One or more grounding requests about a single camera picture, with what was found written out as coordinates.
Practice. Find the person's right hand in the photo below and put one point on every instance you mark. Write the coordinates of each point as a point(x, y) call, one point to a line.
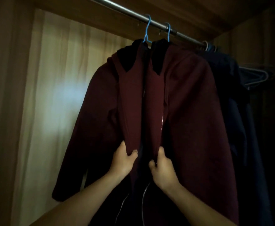
point(165, 174)

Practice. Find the person's left hand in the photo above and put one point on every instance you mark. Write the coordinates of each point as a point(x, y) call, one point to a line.
point(122, 163)

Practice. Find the navy blue jacket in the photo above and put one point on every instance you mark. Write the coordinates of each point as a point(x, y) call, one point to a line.
point(245, 138)

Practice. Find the wooden wardrobe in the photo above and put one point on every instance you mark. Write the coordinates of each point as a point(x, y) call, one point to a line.
point(15, 91)

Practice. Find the person's right forearm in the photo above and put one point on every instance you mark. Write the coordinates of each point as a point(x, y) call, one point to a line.
point(194, 209)

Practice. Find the person's left forearm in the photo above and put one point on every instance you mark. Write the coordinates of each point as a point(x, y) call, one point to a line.
point(81, 204)

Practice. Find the bunch of grey hangers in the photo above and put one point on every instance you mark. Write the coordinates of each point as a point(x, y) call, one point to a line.
point(255, 76)

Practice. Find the metal wardrobe rail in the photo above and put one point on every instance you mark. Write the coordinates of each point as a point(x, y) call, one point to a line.
point(128, 12)

